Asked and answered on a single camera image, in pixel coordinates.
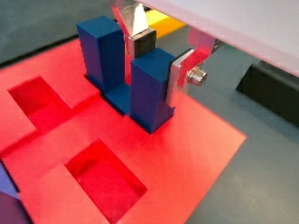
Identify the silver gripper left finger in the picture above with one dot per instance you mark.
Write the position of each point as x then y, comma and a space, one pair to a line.
140, 35

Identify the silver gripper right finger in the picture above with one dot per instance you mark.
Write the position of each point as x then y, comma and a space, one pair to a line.
186, 68

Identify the blue U-shaped block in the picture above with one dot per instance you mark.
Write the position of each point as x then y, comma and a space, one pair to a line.
140, 98

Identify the red puzzle board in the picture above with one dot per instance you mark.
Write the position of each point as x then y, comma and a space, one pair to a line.
88, 167

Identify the yellow long block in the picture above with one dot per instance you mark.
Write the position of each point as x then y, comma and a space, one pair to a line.
162, 23

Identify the purple U-shaped block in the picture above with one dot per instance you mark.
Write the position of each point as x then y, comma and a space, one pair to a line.
13, 212

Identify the black angle bracket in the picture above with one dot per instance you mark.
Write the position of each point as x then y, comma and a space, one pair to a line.
274, 88

